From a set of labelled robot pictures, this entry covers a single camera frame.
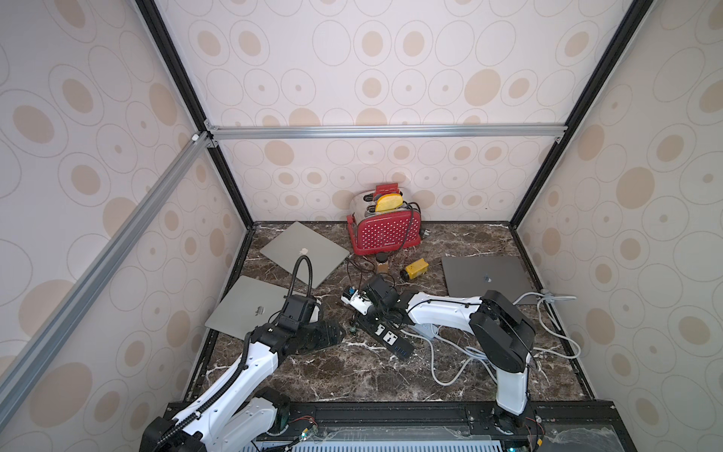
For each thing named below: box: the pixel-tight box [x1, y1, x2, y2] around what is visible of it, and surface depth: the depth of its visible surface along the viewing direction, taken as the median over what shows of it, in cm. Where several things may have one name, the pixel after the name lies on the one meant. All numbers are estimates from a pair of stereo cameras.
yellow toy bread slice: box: [375, 193, 403, 212], surface depth 102 cm
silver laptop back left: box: [259, 221, 351, 290], surface depth 115 cm
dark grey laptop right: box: [441, 256, 539, 305], surface depth 110 cm
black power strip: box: [355, 314, 417, 361], surface depth 87 cm
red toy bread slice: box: [374, 182, 400, 197], surface depth 104 cm
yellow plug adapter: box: [404, 258, 430, 280], surface depth 105 cm
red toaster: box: [346, 190, 422, 256], surface depth 103 cm
